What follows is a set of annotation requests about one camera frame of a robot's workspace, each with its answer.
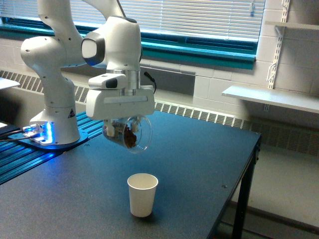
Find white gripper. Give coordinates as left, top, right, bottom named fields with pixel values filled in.
left=86, top=86, right=155, bottom=136

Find clear plastic cup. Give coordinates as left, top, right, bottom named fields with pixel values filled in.
left=103, top=115, right=152, bottom=153

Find brown nuts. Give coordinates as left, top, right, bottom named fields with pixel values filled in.
left=124, top=125, right=137, bottom=148

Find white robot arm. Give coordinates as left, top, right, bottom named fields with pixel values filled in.
left=21, top=0, right=155, bottom=146

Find white paper cup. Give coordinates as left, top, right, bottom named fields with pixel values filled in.
left=127, top=173, right=159, bottom=218

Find white tabletop at left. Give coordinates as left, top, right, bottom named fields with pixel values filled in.
left=0, top=78, right=20, bottom=90

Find teal window sill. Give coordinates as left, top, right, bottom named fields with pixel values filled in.
left=0, top=17, right=258, bottom=70

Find white window blinds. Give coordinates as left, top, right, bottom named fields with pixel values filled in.
left=0, top=0, right=265, bottom=42

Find black table leg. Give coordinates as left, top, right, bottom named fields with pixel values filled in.
left=231, top=140, right=261, bottom=239

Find white radiator cover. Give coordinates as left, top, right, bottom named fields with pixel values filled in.
left=0, top=70, right=319, bottom=156

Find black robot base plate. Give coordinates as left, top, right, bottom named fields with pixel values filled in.
left=17, top=131, right=88, bottom=151

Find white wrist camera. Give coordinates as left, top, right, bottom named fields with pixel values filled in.
left=88, top=73, right=128, bottom=90

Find black camera cable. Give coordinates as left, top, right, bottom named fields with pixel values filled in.
left=144, top=71, right=157, bottom=95

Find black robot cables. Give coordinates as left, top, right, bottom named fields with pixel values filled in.
left=0, top=126, right=33, bottom=142

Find blue aluminium rail platform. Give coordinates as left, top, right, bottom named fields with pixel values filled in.
left=0, top=112, right=103, bottom=184

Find white blind cord pull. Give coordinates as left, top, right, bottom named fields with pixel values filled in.
left=249, top=0, right=255, bottom=17

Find white lower wall shelf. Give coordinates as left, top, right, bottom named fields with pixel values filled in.
left=222, top=85, right=319, bottom=114

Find white wall shelf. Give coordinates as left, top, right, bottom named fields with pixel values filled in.
left=222, top=85, right=319, bottom=114
left=265, top=21, right=319, bottom=30

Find white shelf rail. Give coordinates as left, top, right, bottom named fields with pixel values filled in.
left=267, top=0, right=290, bottom=89

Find white upper wall shelf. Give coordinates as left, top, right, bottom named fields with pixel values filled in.
left=265, top=21, right=319, bottom=30

